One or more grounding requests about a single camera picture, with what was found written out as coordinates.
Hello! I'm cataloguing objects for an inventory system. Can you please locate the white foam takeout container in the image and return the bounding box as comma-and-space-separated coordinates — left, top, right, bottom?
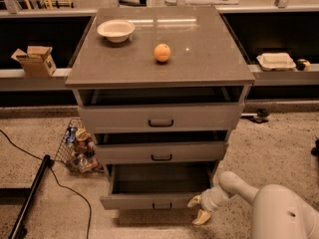
256, 53, 296, 71

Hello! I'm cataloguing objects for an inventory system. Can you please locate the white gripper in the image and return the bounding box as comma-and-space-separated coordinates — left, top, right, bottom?
187, 185, 234, 225

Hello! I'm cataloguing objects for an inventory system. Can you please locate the grey top drawer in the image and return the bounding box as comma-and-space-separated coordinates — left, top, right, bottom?
79, 102, 244, 133

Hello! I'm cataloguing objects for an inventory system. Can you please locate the open cardboard box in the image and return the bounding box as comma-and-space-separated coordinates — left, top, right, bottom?
11, 46, 57, 78

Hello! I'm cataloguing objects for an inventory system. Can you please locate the grey bottom drawer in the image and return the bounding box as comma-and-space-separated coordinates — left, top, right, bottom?
101, 161, 217, 210

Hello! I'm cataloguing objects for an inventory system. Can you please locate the grey middle drawer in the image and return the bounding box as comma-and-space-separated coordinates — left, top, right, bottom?
96, 130, 227, 164

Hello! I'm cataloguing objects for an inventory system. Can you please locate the wire basket with items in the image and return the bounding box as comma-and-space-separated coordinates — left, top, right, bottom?
55, 119, 104, 173

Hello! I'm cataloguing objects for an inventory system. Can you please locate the white paper bowl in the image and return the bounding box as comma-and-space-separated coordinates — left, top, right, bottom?
97, 20, 135, 43

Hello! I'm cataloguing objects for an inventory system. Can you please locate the orange fruit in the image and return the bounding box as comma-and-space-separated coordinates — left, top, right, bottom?
154, 44, 170, 63

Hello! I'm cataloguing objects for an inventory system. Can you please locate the black floor cable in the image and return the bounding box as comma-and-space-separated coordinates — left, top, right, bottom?
0, 128, 93, 239

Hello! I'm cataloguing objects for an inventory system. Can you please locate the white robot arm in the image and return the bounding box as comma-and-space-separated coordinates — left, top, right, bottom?
187, 171, 319, 239

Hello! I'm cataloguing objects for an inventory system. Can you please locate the grey drawer cabinet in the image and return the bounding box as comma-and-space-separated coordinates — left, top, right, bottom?
66, 7, 254, 209

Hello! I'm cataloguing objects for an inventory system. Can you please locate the black caster wheel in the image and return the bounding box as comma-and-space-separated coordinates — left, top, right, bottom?
241, 110, 269, 123

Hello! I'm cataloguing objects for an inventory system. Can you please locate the black yellow tape measure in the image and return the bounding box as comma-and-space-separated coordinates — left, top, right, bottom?
295, 59, 310, 71

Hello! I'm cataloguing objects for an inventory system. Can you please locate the black metal floor bar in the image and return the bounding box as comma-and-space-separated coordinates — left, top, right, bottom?
8, 155, 54, 239

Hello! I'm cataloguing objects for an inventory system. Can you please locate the grey drawer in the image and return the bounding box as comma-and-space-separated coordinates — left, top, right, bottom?
79, 102, 244, 133
101, 161, 217, 210
96, 130, 227, 164

